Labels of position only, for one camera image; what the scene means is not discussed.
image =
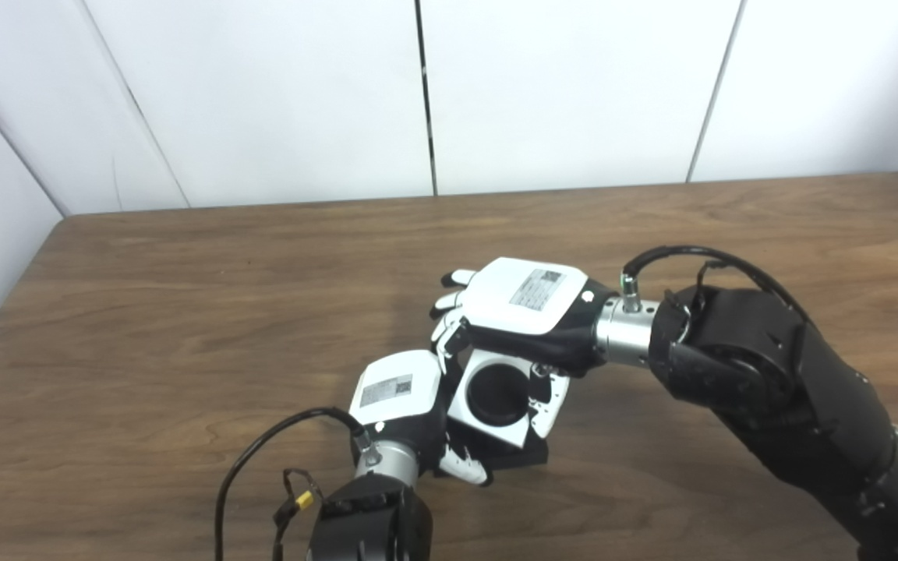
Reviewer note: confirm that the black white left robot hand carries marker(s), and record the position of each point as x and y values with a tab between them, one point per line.
394	386

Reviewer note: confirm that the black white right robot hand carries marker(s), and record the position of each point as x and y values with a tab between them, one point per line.
527	300

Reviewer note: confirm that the white square piece with hole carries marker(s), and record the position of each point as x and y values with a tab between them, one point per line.
464	409

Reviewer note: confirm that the black peg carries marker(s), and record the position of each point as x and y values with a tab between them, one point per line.
496	393

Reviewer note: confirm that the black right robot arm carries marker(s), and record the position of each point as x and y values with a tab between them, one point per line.
792	397

